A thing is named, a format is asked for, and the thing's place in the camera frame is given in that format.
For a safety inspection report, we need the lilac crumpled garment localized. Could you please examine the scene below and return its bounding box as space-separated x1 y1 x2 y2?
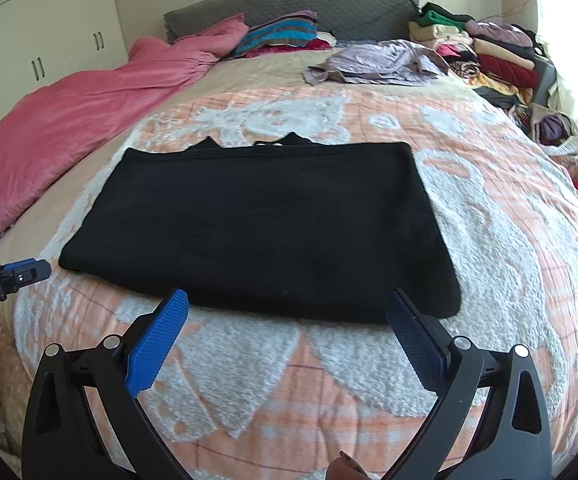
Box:
303 40 450 86

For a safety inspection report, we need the bag of clothes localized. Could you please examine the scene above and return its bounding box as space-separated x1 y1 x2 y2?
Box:
511 102 578 157

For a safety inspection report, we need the dark red folded garment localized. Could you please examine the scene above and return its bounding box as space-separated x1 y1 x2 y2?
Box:
249 37 333 59

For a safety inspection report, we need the person's right hand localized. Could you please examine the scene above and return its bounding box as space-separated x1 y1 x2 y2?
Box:
326 450 368 480

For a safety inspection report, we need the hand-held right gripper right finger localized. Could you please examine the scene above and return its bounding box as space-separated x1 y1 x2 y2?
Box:
384 287 554 480

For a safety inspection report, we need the striped folded garment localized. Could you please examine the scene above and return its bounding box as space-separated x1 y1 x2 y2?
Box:
233 9 320 58

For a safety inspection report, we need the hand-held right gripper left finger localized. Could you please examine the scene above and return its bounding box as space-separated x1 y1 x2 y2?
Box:
21 286 190 480

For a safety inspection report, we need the pink duvet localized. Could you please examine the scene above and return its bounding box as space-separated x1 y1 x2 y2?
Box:
0 14 248 253

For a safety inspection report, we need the black sweater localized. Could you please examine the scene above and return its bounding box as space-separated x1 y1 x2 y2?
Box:
59 131 462 325

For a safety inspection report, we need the white wardrobe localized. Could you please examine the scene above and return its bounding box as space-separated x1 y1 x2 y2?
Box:
0 0 130 153

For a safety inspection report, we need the pile of folded clothes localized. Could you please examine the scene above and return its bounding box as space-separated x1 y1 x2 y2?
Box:
408 2 557 111

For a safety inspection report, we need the grey quilted headboard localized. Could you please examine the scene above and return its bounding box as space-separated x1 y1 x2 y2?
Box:
163 0 422 46

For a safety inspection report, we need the beige bed sheet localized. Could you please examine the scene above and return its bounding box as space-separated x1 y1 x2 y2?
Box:
0 52 337 480

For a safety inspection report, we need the orange and white fleece blanket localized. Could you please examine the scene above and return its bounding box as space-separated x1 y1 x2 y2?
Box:
11 80 578 480

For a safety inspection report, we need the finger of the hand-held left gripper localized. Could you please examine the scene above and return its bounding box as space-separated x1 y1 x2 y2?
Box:
1 258 52 292

